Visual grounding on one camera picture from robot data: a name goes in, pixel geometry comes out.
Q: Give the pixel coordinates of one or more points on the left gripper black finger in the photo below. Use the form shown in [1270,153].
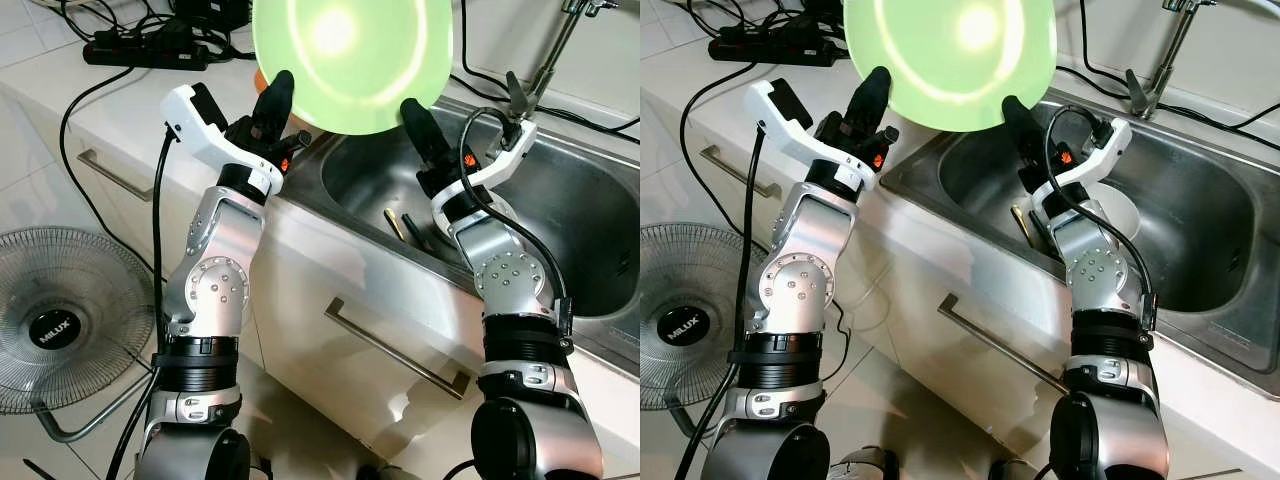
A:
[870,95]
[275,100]

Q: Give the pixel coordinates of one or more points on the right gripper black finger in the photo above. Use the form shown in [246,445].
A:
[423,130]
[1022,125]

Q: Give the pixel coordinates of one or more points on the patterned wooden chopstick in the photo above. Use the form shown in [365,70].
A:
[1019,222]
[395,224]

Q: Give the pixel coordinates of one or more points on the white ribbed bowl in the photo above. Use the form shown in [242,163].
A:
[507,215]
[1120,210]

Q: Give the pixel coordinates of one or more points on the light green plate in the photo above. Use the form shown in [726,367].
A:
[950,70]
[350,70]

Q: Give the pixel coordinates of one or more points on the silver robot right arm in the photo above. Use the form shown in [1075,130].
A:
[1095,270]
[510,280]

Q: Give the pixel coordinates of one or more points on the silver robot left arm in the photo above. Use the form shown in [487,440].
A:
[215,290]
[800,290]

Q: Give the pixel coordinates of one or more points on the white kitchen cabinet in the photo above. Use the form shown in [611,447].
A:
[960,390]
[340,390]

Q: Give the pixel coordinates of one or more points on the large black power adapter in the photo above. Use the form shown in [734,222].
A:
[825,10]
[210,12]

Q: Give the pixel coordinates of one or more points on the black power strip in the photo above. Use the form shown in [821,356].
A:
[140,55]
[780,50]

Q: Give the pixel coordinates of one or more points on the chrome faucet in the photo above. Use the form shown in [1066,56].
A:
[1140,95]
[520,95]

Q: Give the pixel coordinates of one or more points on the stainless steel sink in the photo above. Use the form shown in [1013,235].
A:
[590,220]
[1200,210]

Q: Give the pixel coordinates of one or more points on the grey floor fan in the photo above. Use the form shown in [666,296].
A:
[690,327]
[55,332]

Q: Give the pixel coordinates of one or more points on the grey robot right foot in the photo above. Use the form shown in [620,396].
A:
[390,474]
[1015,472]

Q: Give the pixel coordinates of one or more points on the grey robot foot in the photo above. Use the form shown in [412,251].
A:
[390,474]
[868,466]
[1015,472]
[260,472]

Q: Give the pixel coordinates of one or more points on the grey robot left foot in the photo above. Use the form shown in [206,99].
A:
[868,466]
[260,472]

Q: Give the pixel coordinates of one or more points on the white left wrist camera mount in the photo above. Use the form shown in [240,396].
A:
[800,142]
[215,150]

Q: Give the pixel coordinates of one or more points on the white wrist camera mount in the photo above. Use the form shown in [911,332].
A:
[510,160]
[1105,155]
[215,150]
[800,142]

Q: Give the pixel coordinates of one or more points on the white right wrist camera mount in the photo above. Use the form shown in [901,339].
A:
[1105,155]
[510,160]

